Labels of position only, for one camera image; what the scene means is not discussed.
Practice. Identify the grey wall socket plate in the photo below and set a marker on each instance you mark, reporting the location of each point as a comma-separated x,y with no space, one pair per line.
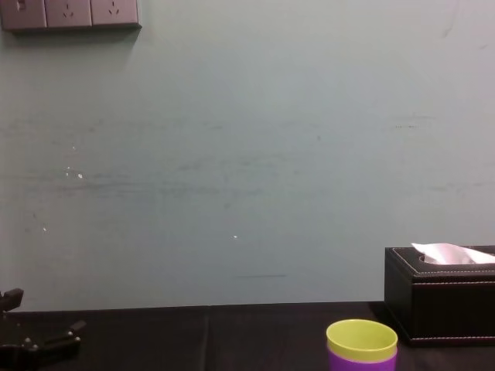
114,11
68,12

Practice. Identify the white paper tissue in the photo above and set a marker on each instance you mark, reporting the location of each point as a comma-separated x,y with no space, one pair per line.
448,253

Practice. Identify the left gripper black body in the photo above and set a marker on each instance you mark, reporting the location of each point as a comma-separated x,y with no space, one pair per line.
23,360

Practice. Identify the purple plastic cup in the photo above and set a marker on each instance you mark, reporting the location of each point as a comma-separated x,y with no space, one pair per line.
348,363

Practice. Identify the black leather tissue box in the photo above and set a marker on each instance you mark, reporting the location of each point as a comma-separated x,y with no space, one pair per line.
448,309

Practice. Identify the grey wall switch plate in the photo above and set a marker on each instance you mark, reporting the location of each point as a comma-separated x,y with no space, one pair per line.
23,13

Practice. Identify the black table cloth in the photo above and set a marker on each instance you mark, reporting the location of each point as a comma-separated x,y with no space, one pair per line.
216,340

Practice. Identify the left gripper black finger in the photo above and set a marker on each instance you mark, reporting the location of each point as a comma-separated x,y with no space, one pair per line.
58,340
12,298

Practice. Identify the lime green plastic cup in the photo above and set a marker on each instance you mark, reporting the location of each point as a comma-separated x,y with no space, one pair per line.
361,336

